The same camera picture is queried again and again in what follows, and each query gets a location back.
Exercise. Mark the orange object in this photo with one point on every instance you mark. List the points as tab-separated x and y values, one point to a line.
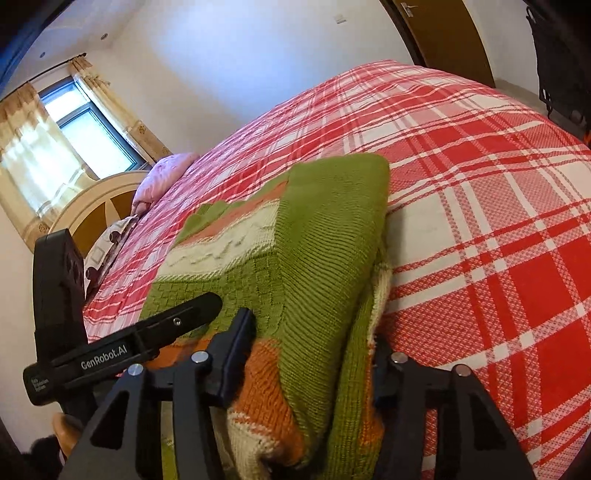
587	138

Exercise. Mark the wooden bed headboard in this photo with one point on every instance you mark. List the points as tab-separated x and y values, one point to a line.
97	207

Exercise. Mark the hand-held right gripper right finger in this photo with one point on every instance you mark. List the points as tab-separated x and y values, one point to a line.
383	369

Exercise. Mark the brown wooden door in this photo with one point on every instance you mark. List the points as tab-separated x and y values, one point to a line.
448	41

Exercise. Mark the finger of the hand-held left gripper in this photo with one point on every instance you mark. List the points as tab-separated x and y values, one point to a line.
184	316

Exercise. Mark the pink pillow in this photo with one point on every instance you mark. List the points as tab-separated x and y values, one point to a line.
161	180

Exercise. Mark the green knitted sweater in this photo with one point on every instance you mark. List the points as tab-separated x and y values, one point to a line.
314	258

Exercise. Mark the red plaid blanket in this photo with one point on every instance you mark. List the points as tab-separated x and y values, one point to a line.
485	230

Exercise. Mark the white patterned pillow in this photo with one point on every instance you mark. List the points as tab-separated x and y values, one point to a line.
108	249

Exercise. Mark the black bag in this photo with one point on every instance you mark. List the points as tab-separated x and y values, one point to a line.
563	60

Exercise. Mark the window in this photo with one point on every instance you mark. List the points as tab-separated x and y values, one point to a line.
92	124

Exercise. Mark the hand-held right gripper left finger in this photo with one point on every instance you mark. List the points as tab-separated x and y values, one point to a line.
238	341

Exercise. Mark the yellow patterned curtain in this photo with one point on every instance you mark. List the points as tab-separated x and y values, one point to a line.
124	115

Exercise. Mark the curtain rod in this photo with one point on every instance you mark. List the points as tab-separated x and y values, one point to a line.
41	76

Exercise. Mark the yellow sheer curtain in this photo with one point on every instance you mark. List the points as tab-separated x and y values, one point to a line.
32	157

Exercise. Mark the person's left hand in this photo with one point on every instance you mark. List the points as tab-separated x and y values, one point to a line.
67	431

